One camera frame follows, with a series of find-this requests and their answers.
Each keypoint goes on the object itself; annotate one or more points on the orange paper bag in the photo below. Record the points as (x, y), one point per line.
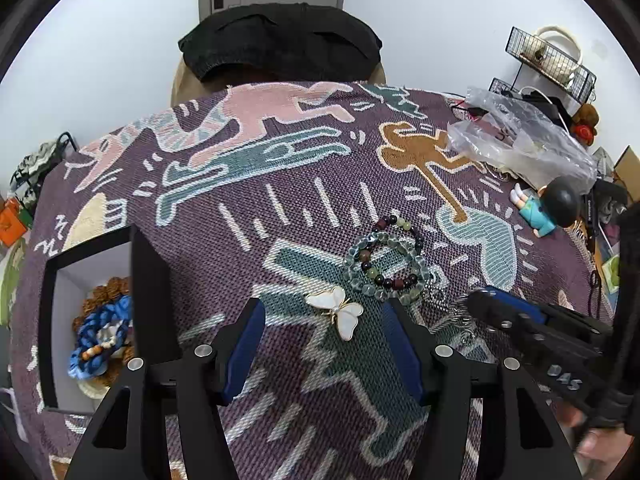
(11, 226)

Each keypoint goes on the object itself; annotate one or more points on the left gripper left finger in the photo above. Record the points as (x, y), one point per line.
(126, 438)

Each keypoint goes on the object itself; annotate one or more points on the black-haired toy figurine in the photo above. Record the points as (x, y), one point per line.
(556, 204)

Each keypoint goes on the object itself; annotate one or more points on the clear plastic bag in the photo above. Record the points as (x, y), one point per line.
(515, 137)

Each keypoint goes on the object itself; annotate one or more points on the person's right hand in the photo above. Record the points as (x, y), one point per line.
(602, 448)

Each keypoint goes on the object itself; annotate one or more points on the white tissue paper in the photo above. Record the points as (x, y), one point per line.
(97, 367)

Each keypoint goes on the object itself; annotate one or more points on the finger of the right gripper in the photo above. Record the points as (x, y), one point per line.
(504, 311)

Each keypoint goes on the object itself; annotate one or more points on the purple patterned woven blanket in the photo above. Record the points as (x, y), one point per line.
(244, 198)

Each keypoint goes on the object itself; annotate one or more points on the green round floor mat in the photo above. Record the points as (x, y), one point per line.
(11, 266)

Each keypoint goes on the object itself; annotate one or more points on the black shoe rack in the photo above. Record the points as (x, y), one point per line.
(27, 180)

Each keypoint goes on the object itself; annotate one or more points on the white handbag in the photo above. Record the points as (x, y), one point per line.
(549, 59)

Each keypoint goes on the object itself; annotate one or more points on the black wire wall basket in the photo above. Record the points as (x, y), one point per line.
(583, 88)

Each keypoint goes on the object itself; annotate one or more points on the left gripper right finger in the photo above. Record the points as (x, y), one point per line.
(520, 437)

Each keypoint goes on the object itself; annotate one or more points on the black garment on chair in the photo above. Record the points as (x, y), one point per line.
(293, 41)

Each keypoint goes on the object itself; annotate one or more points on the white butterfly brooch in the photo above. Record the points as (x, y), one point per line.
(344, 313)

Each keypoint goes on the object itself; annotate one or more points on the brown plush toy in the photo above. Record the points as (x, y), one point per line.
(584, 124)

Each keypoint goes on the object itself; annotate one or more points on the black jewelry box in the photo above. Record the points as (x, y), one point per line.
(117, 276)

